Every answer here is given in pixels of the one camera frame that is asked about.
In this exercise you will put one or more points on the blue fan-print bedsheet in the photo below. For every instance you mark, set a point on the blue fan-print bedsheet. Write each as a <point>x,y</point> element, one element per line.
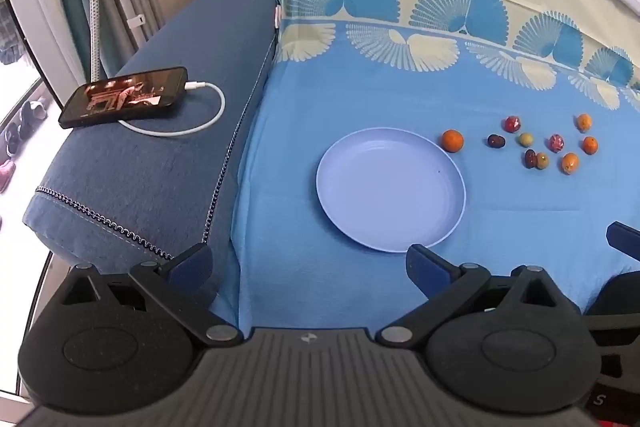
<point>350,97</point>

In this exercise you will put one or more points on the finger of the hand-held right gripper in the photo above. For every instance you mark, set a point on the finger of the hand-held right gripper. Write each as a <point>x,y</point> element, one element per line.
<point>624,239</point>

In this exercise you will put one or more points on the dark red jujube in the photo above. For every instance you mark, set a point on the dark red jujube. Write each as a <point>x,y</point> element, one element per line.
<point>496,140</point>
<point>530,158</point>

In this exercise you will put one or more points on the light blue round plate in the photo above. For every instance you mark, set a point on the light blue round plate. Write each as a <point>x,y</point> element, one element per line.
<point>390,192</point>

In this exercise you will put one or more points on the grey slipper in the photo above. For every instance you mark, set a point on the grey slipper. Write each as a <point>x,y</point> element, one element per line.
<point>34,114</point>
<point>12,139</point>

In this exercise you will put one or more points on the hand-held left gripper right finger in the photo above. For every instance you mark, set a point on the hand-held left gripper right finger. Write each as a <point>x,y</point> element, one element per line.
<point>427,269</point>

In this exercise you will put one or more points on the white plastic clip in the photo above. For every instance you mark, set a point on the white plastic clip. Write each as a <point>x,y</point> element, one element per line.
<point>136,22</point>

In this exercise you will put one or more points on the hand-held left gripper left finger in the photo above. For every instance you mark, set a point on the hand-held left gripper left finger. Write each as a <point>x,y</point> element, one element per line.
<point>190,269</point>

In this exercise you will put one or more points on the orange mandarin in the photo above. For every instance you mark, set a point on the orange mandarin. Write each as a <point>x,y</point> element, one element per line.
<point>452,140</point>
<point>570,163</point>
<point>589,145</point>
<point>583,122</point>

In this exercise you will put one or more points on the white fabric tag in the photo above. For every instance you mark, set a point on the white fabric tag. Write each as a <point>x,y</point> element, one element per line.
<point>277,15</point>

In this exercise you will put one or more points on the red fruit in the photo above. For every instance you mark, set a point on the red fruit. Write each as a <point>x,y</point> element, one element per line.
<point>512,124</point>
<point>556,143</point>

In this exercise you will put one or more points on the plaid hanging garment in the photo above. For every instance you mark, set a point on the plaid hanging garment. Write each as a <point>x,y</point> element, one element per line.
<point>10,37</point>

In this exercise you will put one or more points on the green jujube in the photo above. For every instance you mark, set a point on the green jujube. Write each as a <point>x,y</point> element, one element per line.
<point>525,139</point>
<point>542,160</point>

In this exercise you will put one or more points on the black smartphone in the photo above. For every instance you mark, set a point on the black smartphone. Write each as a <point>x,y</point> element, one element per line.
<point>125,94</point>

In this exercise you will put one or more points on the pink slipper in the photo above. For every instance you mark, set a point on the pink slipper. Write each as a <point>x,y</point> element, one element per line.
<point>6,174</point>

